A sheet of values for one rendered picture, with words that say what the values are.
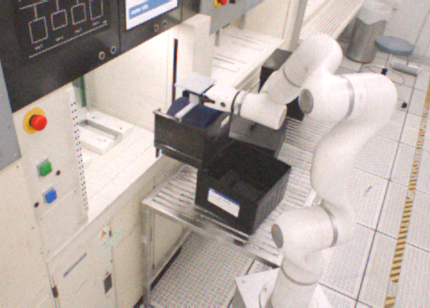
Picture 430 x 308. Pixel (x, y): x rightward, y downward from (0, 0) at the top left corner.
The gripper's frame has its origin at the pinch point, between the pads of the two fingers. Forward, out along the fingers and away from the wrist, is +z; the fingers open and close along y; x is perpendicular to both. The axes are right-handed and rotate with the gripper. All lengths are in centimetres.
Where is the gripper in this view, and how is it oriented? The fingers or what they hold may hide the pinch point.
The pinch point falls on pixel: (197, 87)
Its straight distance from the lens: 144.5
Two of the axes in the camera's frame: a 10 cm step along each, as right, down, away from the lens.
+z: -8.8, -3.6, 3.2
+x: 1.0, -7.9, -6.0
